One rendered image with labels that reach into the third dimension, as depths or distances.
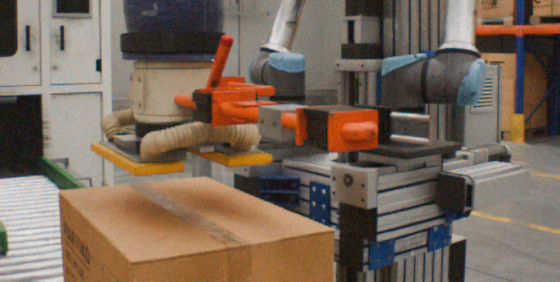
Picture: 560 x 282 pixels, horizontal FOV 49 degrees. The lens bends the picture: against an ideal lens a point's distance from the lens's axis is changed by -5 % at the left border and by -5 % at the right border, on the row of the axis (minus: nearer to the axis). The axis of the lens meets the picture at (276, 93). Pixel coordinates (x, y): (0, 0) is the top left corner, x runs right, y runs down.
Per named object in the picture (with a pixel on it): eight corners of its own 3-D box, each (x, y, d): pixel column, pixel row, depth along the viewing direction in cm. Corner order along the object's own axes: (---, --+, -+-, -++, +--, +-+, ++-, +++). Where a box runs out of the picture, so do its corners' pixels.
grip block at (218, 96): (190, 121, 117) (190, 89, 116) (239, 118, 122) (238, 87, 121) (209, 126, 109) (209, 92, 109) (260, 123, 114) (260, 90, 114)
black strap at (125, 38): (107, 52, 140) (107, 34, 140) (204, 51, 152) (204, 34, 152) (139, 52, 121) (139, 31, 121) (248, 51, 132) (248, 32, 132)
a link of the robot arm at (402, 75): (388, 102, 176) (388, 53, 175) (436, 104, 170) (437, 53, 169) (374, 106, 165) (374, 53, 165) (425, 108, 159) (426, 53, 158)
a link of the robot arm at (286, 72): (277, 96, 200) (277, 52, 199) (260, 93, 212) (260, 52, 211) (312, 95, 205) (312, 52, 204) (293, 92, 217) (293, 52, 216)
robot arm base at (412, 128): (400, 137, 179) (401, 101, 179) (443, 142, 167) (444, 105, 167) (362, 142, 170) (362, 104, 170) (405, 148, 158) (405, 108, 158)
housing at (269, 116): (255, 135, 98) (255, 105, 98) (294, 132, 102) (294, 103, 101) (279, 141, 92) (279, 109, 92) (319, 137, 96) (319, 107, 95)
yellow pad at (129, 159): (90, 150, 145) (89, 129, 145) (131, 147, 150) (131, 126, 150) (134, 177, 116) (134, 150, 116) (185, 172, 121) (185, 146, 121)
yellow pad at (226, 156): (167, 145, 155) (166, 124, 154) (205, 142, 160) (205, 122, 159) (228, 168, 125) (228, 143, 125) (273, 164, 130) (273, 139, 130)
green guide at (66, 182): (40, 170, 382) (39, 155, 382) (57, 168, 388) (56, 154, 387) (121, 237, 246) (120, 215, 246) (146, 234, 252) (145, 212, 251)
